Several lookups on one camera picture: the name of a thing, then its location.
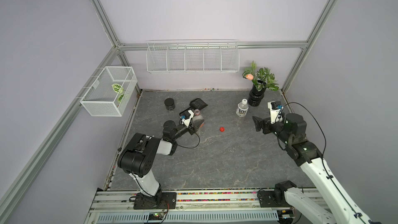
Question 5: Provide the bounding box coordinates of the clear bottle red label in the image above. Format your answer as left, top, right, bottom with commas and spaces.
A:
192, 109, 204, 130

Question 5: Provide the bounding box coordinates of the clear bottle white label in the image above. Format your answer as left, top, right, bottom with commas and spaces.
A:
236, 102, 249, 117

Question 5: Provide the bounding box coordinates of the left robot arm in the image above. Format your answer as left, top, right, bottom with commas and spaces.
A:
117, 116, 205, 200

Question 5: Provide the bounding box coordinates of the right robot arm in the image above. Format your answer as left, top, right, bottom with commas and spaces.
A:
252, 113, 373, 224

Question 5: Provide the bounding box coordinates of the black scoop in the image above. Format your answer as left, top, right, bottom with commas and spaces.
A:
179, 98, 208, 116

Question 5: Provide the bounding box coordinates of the black vase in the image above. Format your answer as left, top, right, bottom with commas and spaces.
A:
248, 85, 266, 107

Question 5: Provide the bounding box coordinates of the black round jar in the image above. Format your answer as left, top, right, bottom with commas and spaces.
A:
164, 97, 175, 111

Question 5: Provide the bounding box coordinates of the artificial green plant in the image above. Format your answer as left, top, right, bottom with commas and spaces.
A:
242, 61, 279, 91

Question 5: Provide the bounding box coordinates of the green leaf in basket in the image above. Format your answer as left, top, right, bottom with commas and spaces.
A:
112, 84, 124, 94

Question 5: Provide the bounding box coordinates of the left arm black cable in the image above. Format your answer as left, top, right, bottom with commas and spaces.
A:
176, 132, 201, 149

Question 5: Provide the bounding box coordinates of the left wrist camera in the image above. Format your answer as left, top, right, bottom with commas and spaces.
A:
179, 109, 194, 128

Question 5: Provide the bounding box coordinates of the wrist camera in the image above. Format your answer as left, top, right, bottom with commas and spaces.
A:
267, 101, 284, 124
179, 109, 194, 128

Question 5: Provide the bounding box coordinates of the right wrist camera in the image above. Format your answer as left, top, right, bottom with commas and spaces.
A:
267, 101, 284, 124

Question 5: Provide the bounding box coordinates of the long white wire shelf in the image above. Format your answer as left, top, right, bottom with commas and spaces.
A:
146, 39, 240, 73

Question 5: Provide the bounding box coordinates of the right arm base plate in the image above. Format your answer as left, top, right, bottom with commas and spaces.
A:
257, 189, 293, 208

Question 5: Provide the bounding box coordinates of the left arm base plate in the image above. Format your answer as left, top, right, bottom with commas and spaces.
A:
133, 192, 177, 210

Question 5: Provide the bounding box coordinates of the white wire basket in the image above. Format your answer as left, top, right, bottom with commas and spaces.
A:
80, 66, 137, 117

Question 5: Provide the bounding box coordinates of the aluminium front rail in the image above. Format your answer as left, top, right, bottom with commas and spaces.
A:
85, 188, 328, 224

